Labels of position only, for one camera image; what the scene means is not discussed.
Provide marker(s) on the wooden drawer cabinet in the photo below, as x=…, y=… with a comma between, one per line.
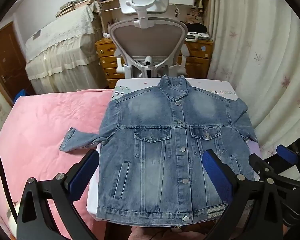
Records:
x=197, y=60

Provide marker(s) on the white office chair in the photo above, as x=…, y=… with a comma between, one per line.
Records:
x=147, y=40

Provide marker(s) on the black bag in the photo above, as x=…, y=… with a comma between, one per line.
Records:
x=196, y=27

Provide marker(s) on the cream lace cover cloth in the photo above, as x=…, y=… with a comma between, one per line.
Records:
x=60, y=55

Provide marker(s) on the stack of books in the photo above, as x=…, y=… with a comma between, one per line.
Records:
x=73, y=6

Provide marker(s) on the cream floral curtain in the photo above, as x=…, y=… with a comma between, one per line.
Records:
x=252, y=42

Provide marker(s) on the blue denim jacket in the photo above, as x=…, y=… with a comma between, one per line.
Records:
x=152, y=142

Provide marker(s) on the brown wooden door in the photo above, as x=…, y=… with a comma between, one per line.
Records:
x=7, y=55

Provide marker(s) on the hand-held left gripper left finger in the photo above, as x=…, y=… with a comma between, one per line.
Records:
x=83, y=173

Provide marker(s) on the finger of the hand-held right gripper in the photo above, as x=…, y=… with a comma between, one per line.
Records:
x=287, y=154
x=258, y=165

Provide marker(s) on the pink blanket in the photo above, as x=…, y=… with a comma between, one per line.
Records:
x=40, y=130

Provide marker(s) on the small blue object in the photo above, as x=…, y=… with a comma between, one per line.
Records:
x=21, y=95

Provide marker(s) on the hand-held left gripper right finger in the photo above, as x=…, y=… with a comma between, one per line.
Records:
x=217, y=177

